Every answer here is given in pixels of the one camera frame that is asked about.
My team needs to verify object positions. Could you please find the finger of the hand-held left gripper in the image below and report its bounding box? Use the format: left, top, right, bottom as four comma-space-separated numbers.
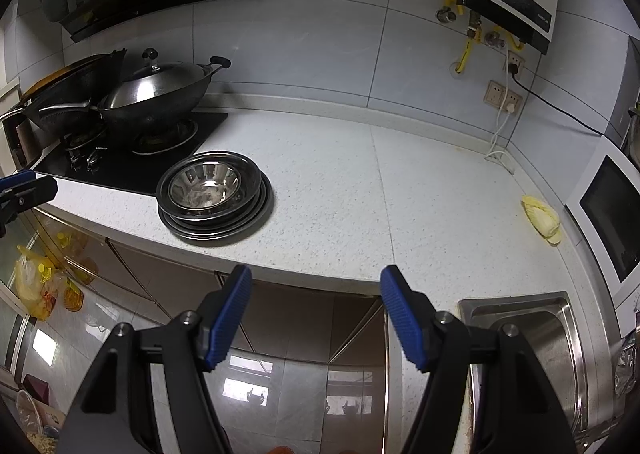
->
0, 170, 37, 191
0, 176, 58, 235

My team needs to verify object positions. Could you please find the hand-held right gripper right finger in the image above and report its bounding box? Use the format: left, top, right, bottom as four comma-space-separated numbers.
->
380, 265, 581, 454

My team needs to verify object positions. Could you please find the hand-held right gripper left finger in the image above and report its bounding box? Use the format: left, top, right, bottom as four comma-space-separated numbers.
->
55, 264, 253, 454

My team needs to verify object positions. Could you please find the large labelled steel plate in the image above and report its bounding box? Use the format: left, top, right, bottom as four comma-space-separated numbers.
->
159, 169, 275, 248

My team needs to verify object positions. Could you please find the small steel bowl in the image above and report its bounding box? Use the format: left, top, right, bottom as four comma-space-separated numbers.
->
167, 162, 242, 213

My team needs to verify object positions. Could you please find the large steel bowl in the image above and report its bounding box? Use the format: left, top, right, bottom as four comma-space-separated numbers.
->
156, 150, 263, 226

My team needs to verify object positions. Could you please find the brown base cabinet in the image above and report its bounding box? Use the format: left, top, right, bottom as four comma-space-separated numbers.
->
35, 209, 388, 367

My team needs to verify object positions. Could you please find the black gas stove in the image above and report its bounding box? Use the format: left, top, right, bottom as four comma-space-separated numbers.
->
22, 112, 229, 196

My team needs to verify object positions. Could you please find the yellow plastic bag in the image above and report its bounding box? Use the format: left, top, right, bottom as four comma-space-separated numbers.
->
14, 244, 57, 321

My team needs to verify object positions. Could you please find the dark frying pan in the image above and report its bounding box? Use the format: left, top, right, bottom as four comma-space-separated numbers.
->
20, 49, 128, 135

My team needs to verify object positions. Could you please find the amber oil bottle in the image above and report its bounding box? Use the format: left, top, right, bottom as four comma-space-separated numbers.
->
62, 279, 86, 312

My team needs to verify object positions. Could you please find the black wok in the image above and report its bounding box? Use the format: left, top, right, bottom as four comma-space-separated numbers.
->
37, 56, 232, 139

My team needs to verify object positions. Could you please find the steel sink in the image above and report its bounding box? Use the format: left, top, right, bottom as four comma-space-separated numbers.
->
457, 291, 621, 454

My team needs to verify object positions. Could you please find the steel wok lid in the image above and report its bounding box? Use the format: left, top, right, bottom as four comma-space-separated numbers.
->
102, 48, 208, 110

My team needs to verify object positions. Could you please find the clear plastic food container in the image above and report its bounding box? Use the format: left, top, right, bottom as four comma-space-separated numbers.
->
15, 389, 63, 452

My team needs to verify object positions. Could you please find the crumpled silver foil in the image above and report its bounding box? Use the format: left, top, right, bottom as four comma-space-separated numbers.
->
615, 329, 640, 390

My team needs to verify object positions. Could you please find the white microwave oven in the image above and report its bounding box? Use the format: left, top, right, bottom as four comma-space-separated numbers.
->
565, 137, 640, 335

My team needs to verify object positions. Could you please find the grey box appliance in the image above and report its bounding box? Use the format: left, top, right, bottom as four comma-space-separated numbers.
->
602, 37, 640, 150

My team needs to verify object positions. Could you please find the white plug and cable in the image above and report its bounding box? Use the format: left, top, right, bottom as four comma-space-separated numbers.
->
485, 102, 519, 174

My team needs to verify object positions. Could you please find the black plug and cable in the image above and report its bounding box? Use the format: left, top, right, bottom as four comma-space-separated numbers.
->
507, 62, 608, 135

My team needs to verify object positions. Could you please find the yellow gas hose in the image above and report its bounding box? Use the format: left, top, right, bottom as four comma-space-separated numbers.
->
456, 9, 483, 74

